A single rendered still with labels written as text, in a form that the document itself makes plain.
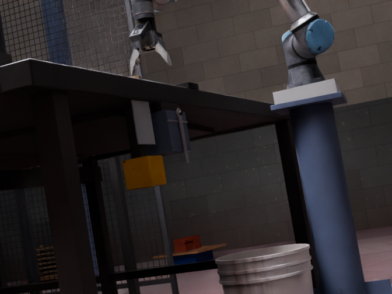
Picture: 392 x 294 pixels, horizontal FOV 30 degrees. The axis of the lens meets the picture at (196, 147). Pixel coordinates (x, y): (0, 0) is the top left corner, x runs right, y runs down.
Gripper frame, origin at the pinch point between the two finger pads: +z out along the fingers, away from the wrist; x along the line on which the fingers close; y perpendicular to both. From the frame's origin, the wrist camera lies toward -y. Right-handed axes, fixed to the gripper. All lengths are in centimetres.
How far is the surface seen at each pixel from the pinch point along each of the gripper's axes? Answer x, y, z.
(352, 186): 10, 509, 58
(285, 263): -40, -19, 69
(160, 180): -18, -51, 39
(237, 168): 121, 501, 21
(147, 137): -16, -50, 27
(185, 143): -19.9, -32.6, 29.3
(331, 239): -44, 43, 69
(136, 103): -15, -53, 18
